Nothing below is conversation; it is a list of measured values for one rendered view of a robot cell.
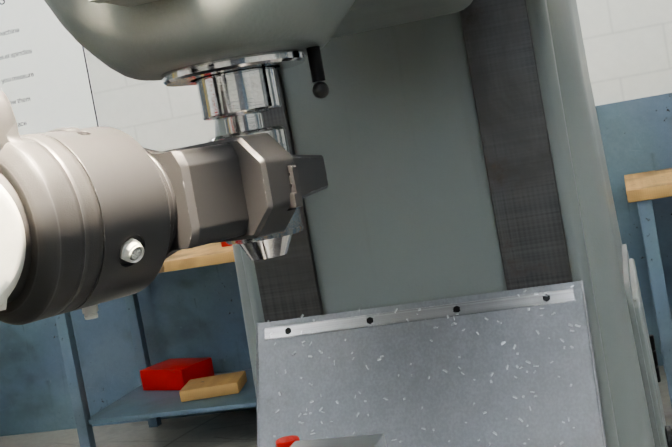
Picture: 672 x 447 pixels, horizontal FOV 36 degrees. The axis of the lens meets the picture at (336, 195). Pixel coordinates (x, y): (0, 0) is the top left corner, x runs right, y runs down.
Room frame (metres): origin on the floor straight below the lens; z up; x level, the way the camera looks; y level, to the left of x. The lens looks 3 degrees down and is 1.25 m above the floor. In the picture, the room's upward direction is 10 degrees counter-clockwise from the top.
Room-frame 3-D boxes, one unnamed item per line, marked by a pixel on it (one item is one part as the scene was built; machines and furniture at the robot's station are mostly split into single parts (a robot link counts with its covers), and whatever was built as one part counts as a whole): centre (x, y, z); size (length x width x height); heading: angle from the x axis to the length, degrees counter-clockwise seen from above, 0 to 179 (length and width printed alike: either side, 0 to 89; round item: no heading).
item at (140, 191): (0.55, 0.10, 1.24); 0.13 x 0.12 x 0.10; 51
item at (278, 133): (0.62, 0.05, 1.26); 0.05 x 0.05 x 0.01
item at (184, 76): (0.62, 0.05, 1.31); 0.09 x 0.09 x 0.01
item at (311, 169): (0.60, 0.02, 1.24); 0.06 x 0.02 x 0.03; 141
